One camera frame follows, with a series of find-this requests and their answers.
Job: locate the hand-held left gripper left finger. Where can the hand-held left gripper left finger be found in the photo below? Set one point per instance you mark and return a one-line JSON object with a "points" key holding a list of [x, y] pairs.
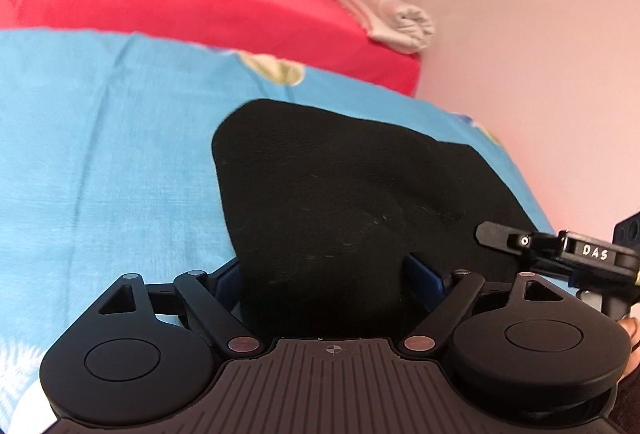
{"points": [[226, 275]]}

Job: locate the person's right hand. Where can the person's right hand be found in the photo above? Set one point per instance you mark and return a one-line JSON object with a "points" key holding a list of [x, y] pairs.
{"points": [[631, 339]]}

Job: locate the blue printed bed sheet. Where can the blue printed bed sheet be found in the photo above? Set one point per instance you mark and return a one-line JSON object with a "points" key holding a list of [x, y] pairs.
{"points": [[100, 153]]}

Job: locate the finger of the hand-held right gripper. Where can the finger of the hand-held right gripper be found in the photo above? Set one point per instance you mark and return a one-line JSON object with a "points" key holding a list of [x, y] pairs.
{"points": [[505, 236]]}

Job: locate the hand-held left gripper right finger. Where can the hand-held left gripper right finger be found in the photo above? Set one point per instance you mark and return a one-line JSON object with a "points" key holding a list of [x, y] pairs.
{"points": [[423, 272]]}

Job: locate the folded beige blanket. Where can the folded beige blanket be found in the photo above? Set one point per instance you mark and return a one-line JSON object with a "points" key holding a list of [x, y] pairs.
{"points": [[395, 18]]}

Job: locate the black pants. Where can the black pants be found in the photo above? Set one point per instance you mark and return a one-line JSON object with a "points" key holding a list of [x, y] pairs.
{"points": [[325, 189]]}

